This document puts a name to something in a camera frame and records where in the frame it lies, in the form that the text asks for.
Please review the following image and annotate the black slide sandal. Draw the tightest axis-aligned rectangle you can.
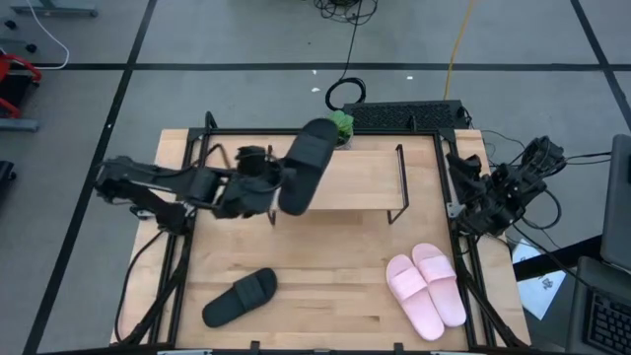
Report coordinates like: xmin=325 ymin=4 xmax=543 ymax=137
xmin=201 ymin=267 xmax=279 ymax=329
xmin=277 ymin=116 xmax=340 ymax=217

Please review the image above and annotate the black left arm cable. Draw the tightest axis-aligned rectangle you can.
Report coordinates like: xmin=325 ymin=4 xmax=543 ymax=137
xmin=113 ymin=229 xmax=167 ymax=344

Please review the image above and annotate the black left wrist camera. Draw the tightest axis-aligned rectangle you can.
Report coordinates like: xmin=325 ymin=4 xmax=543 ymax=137
xmin=235 ymin=145 xmax=270 ymax=174

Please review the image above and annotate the small potted green plant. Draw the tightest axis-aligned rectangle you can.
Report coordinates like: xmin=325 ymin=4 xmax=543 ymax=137
xmin=327 ymin=109 xmax=355 ymax=151

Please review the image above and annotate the white paper sheet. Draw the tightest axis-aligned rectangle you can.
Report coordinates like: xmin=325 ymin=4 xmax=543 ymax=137
xmin=511 ymin=239 xmax=568 ymax=321

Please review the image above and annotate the black metal rig frame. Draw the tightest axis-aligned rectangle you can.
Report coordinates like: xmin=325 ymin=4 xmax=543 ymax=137
xmin=111 ymin=110 xmax=531 ymax=349

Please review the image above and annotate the black stand bar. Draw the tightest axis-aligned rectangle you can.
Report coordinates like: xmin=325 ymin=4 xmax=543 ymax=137
xmin=512 ymin=235 xmax=603 ymax=282

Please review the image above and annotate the red and black cart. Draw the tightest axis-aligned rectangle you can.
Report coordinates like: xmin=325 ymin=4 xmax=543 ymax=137
xmin=0 ymin=52 xmax=43 ymax=120

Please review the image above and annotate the black keyboard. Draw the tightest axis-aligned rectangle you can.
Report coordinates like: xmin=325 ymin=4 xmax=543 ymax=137
xmin=581 ymin=289 xmax=631 ymax=355

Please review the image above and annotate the grey floor bar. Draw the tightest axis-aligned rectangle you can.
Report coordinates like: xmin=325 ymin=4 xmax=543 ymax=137
xmin=0 ymin=117 xmax=40 ymax=133

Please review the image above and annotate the yellow cable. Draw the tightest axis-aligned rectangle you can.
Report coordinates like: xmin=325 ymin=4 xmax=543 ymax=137
xmin=442 ymin=0 xmax=477 ymax=102

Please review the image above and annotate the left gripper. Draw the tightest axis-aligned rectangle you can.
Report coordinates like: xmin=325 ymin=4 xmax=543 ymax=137
xmin=214 ymin=166 xmax=298 ymax=221

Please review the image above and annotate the wooden shelf with black frame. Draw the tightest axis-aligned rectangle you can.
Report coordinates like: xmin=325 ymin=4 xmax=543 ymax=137
xmin=265 ymin=142 xmax=410 ymax=227

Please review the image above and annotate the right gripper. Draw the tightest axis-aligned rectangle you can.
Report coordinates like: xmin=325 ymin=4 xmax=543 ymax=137
xmin=446 ymin=152 xmax=500 ymax=206

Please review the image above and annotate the grey furniture base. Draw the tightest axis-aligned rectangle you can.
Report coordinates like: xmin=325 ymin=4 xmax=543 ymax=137
xmin=9 ymin=0 xmax=100 ymax=19

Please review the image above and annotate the grey monitor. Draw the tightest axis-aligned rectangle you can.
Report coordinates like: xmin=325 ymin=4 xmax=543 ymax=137
xmin=599 ymin=133 xmax=631 ymax=275

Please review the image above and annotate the pink slide sandal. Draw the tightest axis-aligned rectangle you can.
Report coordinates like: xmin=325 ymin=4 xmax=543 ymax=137
xmin=411 ymin=242 xmax=467 ymax=328
xmin=385 ymin=253 xmax=446 ymax=342

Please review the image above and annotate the tangled black cable bundle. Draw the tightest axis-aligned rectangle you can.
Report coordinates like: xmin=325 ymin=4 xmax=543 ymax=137
xmin=313 ymin=0 xmax=380 ymax=27

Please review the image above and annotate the coiled black cable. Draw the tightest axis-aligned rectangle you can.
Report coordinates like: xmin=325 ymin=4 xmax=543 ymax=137
xmin=323 ymin=0 xmax=368 ymax=112

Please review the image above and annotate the white cable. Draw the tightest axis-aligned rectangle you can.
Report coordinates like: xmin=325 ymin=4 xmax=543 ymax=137
xmin=24 ymin=0 xmax=71 ymax=71

